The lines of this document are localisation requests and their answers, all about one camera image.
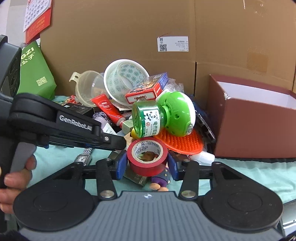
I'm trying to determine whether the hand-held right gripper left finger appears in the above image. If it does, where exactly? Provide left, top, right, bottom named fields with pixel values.
left=53, top=150, right=128, bottom=200

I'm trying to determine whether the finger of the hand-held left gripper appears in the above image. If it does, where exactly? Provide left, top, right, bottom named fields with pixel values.
left=94, top=126, right=127, bottom=151

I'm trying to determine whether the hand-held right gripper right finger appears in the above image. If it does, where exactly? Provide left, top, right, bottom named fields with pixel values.
left=167, top=153, right=243, bottom=200

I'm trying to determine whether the red tape roll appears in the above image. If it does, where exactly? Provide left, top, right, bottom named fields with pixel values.
left=127, top=138, right=170, bottom=178

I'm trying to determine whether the person's left hand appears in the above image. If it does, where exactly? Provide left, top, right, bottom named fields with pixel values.
left=0, top=155, right=37, bottom=215

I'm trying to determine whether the purple toy figurine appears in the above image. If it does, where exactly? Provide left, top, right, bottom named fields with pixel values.
left=149, top=170, right=173, bottom=192

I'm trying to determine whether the olive flat box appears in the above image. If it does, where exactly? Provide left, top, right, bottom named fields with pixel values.
left=123, top=166, right=149, bottom=187

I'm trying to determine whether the small pale green box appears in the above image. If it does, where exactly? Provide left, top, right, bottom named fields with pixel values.
left=122, top=119, right=135, bottom=135

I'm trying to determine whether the orange silicone brush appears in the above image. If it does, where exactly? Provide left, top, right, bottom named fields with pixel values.
left=154, top=128, right=205, bottom=155

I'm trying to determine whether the steel wool scrubber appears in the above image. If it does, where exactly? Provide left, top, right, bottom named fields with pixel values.
left=92, top=112, right=112, bottom=124

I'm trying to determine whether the small black box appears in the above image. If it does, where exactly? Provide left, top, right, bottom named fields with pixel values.
left=62, top=103, right=96, bottom=118

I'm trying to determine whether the white plastic bottle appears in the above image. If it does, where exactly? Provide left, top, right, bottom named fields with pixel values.
left=191, top=151, right=216, bottom=165

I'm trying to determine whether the silver wristwatch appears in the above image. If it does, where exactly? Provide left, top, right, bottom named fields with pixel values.
left=74, top=148, right=94, bottom=166

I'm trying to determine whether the red tube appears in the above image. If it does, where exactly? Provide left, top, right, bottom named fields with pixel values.
left=91, top=94, right=126, bottom=127

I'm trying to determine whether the clear plastic cup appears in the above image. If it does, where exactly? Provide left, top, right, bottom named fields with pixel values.
left=69, top=70, right=110, bottom=107

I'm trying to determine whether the black flat device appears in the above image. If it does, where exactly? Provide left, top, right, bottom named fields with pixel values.
left=195, top=111, right=217, bottom=142

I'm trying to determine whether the green mosquito repellent heater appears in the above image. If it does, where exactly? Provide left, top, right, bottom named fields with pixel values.
left=132, top=91, right=196, bottom=140

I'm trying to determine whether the red and blue card box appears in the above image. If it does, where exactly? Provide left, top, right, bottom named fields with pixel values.
left=125, top=72, right=168, bottom=105

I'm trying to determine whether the white patterned bowl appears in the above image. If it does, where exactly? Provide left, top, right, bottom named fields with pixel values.
left=103, top=59, right=150, bottom=110

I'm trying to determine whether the clear plastic bag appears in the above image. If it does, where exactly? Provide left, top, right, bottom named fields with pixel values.
left=165, top=78, right=186, bottom=93

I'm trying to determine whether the teal cloth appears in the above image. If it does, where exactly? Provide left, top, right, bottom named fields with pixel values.
left=27, top=95, right=296, bottom=205

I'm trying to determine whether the brown cardboard box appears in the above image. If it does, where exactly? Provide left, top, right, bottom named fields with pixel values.
left=207, top=74, right=296, bottom=159

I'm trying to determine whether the large tan cardboard box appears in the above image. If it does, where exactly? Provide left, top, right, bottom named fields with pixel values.
left=40, top=0, right=296, bottom=99

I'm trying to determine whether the red wall calendar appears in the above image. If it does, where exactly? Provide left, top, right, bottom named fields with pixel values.
left=23, top=0, right=54, bottom=45

